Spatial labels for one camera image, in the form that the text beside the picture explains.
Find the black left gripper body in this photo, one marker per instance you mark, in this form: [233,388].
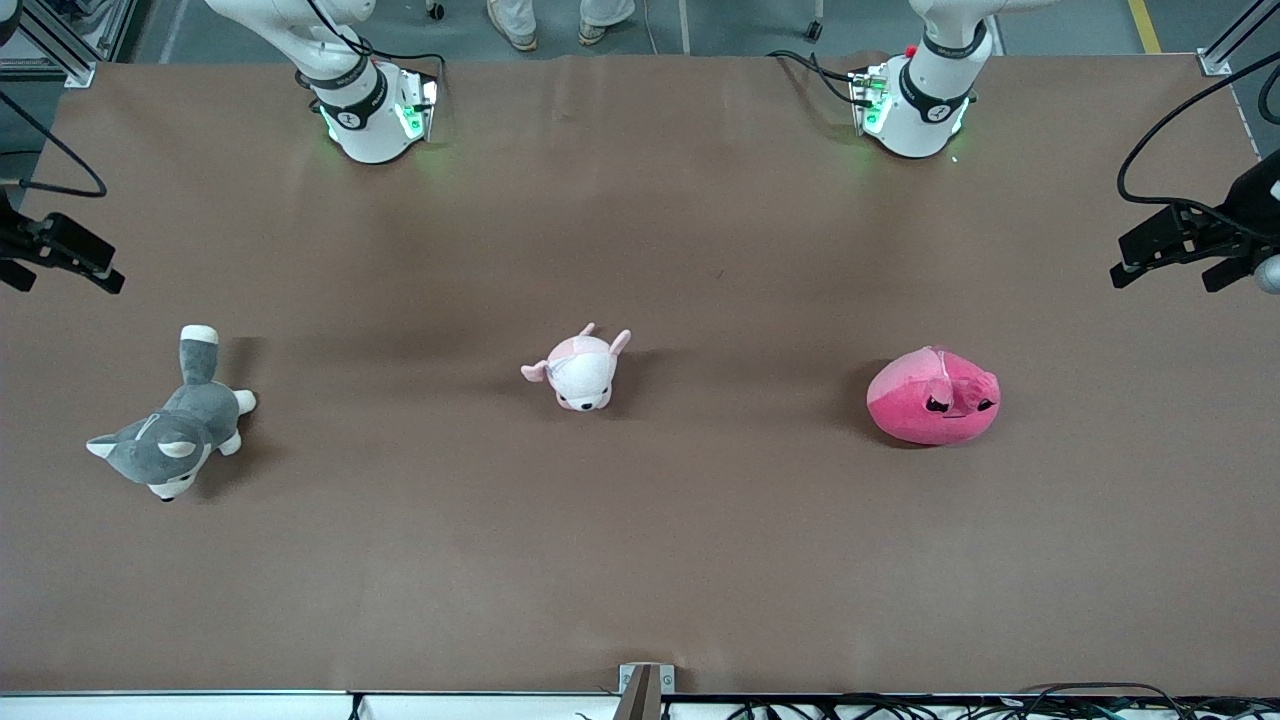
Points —
[1262,203]

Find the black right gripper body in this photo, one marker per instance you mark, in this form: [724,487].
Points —
[14,240]

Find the round pink plush toy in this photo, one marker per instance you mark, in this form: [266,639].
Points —
[920,405]

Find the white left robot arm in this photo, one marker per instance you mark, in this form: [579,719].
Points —
[920,120]

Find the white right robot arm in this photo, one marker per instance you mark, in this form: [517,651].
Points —
[370,130]

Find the grey husky plush toy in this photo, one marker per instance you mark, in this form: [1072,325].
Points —
[180,430]

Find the pale pink puppy plush toy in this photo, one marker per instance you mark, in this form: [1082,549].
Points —
[580,375]

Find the beige shoe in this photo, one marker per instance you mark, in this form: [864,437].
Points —
[515,38]
[592,35]

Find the white trouser leg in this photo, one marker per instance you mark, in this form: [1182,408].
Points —
[515,10]
[605,10]

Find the silver aluminium frame post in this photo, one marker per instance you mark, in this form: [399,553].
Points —
[1215,62]
[50,40]

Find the white table edge rail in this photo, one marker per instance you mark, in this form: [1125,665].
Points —
[200,707]

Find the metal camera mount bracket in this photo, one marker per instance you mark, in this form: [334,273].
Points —
[645,690]

